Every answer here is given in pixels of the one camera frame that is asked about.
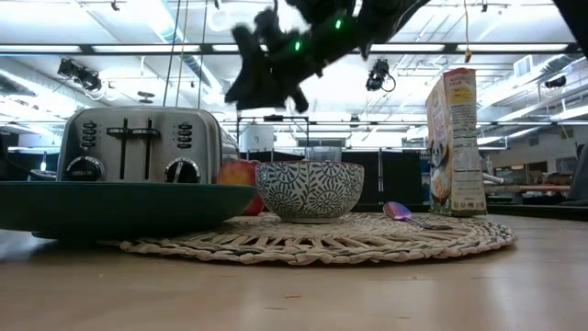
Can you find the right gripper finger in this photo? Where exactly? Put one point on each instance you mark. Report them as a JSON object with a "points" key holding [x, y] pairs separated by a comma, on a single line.
{"points": [[243, 69], [296, 99]]}

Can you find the patterned ceramic bowl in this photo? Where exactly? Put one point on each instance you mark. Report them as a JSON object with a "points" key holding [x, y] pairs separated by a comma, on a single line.
{"points": [[310, 193]]}

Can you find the red apple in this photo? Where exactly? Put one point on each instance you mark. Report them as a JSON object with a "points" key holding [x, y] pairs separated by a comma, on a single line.
{"points": [[236, 174]]}

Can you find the iridescent metal spoon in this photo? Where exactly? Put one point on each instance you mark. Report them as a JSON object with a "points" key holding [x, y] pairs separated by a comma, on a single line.
{"points": [[397, 211]]}

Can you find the Panda Puffs cereal box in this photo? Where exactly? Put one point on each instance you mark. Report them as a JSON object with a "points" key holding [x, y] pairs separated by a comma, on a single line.
{"points": [[459, 161]]}

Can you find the teal plate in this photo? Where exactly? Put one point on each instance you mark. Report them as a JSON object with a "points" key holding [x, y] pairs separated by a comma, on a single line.
{"points": [[115, 209]]}

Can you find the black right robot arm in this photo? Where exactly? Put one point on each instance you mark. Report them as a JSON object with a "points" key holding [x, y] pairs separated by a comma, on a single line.
{"points": [[376, 23]]}

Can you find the white tank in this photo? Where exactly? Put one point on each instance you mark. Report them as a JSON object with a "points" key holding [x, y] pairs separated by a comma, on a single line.
{"points": [[257, 138]]}

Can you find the stainless steel toaster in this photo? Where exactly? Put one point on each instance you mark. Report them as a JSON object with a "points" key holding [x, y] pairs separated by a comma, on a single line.
{"points": [[206, 138]]}

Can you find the black partition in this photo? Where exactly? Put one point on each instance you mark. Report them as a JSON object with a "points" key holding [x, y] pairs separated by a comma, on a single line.
{"points": [[395, 179]]}

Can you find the round woven placemat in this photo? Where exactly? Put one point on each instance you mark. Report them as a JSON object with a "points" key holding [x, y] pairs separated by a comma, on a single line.
{"points": [[321, 243]]}

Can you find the black overhead beam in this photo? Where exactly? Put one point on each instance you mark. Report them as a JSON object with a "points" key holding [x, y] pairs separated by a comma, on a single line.
{"points": [[92, 48]]}

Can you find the ceiling vent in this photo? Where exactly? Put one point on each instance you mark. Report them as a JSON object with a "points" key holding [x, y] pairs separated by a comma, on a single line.
{"points": [[523, 66]]}

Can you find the wooden bench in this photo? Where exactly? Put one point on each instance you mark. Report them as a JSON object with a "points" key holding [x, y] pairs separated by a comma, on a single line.
{"points": [[537, 188]]}

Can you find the black shelf frame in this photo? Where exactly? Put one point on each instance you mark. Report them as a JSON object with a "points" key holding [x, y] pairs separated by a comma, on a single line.
{"points": [[275, 118]]}

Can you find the silver air duct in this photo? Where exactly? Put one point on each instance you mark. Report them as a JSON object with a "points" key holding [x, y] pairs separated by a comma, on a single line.
{"points": [[170, 32]]}

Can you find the black hanging camera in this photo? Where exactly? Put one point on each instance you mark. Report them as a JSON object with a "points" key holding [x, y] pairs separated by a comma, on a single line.
{"points": [[377, 73]]}

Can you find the black ceiling camera rig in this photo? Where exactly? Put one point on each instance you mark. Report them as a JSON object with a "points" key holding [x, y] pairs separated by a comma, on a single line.
{"points": [[80, 73]]}

